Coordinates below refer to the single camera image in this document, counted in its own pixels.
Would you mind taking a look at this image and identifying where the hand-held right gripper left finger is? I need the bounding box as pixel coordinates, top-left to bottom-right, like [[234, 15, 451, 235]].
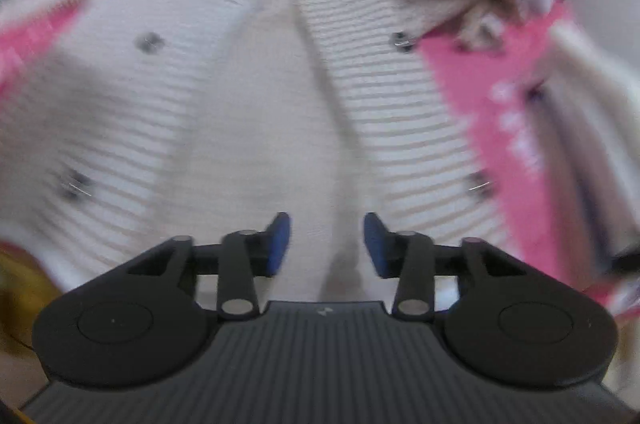
[[125, 211, 292, 321]]

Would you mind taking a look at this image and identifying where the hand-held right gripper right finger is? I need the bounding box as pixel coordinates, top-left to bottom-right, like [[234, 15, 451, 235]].
[[363, 211, 528, 321]]

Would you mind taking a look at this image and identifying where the cream knit cardigan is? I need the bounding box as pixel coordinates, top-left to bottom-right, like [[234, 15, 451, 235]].
[[0, 0, 526, 305]]

